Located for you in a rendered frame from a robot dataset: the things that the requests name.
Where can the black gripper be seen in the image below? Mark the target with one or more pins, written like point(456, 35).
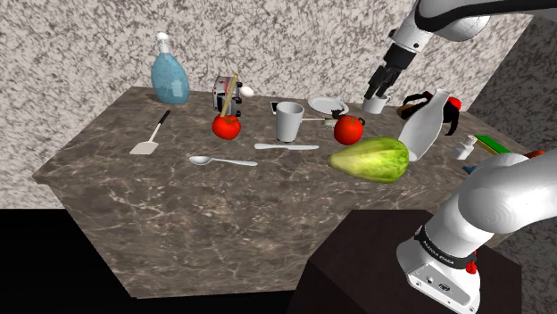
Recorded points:
point(398, 57)

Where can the silver butter knife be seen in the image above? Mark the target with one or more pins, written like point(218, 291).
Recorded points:
point(283, 147)

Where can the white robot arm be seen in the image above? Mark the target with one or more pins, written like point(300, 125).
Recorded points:
point(487, 195)

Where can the silver toaster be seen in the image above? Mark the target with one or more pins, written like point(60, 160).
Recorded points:
point(221, 98)

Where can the small orange object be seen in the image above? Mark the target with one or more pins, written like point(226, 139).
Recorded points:
point(535, 154)

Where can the silver spoon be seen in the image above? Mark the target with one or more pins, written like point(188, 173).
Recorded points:
point(200, 160)

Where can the grey cup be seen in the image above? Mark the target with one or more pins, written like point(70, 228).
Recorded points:
point(289, 124)

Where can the black and red headphones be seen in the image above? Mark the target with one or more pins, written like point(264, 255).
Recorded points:
point(411, 108)

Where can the wooden stick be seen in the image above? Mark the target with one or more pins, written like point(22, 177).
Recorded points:
point(229, 95)

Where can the white dish brush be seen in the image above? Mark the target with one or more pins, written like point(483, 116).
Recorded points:
point(327, 123)

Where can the green squash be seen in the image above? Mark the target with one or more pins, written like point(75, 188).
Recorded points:
point(374, 160)

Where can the small blue object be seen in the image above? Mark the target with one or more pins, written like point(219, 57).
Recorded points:
point(469, 169)

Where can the green book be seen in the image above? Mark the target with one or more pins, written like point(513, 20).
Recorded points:
point(494, 145)

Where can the dark robot stand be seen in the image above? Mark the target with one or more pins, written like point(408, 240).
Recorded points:
point(361, 261)

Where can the white plate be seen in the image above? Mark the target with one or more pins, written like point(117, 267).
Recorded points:
point(324, 104)

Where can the blue spray bottle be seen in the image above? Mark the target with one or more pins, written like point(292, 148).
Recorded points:
point(169, 82)

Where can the small white pump bottle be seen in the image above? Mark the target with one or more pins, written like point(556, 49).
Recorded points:
point(463, 150)

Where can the white egg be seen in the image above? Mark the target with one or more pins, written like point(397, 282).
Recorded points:
point(247, 91)

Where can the red tomato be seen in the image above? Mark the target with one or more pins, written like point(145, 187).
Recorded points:
point(348, 130)
point(226, 127)

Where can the white mug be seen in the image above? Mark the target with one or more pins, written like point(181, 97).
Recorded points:
point(373, 105)

